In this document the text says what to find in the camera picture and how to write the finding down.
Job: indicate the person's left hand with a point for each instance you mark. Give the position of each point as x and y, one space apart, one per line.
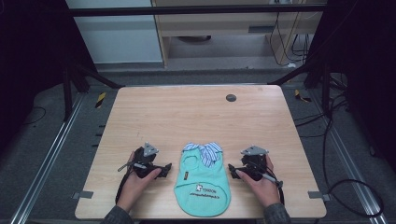
135 188

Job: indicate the light wooden desk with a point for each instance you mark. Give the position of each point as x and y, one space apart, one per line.
218 23

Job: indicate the black horizontal frame bar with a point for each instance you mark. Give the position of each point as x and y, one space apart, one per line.
193 10

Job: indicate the aluminium floor rail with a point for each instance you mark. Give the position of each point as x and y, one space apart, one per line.
348 161
46 161

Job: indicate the teal pet shirt striped collar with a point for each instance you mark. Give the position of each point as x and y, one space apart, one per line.
202 186

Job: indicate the black metal stand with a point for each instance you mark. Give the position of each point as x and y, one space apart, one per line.
323 84
69 90

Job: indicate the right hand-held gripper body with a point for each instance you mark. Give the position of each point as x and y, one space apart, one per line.
254 161

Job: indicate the grey round table grommet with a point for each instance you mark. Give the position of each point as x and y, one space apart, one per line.
231 98

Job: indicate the person's right hand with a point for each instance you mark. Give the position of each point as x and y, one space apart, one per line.
263 188

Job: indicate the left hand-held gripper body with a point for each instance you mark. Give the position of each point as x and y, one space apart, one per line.
145 158

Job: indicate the grey metal table bracket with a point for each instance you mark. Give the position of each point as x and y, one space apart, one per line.
318 195
82 195

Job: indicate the yellow black striped tape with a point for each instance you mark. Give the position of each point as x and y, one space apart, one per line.
100 100
301 96

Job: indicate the white cabinet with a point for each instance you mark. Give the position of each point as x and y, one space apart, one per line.
115 37

